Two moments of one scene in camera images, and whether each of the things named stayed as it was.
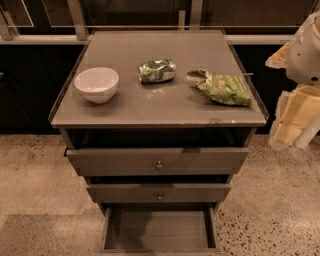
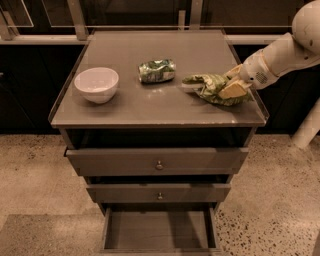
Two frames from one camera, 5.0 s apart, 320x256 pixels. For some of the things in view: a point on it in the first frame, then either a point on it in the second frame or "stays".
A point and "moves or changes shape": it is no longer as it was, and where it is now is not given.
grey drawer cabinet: [157, 122] stays
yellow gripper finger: [278, 60] → [237, 88]
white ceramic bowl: [97, 84] stays
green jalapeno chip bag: [227, 89] moves or changes shape
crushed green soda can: [157, 71] stays
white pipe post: [308, 133] stays
